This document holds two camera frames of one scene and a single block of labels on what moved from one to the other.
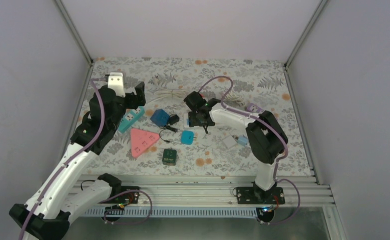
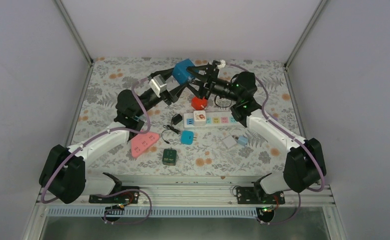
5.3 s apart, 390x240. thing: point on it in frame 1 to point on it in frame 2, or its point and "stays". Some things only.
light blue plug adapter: x=187 y=137 stays
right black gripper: x=193 y=121 to x=211 y=77
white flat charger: x=229 y=142 stays
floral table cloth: x=174 y=132 stays
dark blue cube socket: x=160 y=117 to x=181 y=74
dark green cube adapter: x=169 y=157 stays
